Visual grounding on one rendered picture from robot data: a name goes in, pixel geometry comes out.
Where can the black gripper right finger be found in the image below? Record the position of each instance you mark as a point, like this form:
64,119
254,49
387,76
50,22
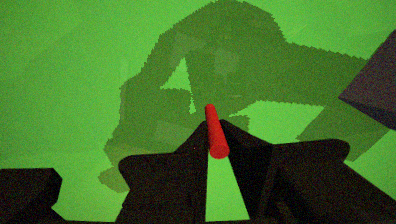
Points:
255,162

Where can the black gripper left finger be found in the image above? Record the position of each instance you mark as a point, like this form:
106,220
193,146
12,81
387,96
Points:
188,165

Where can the dark red cylinder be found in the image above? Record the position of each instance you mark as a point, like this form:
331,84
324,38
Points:
218,147

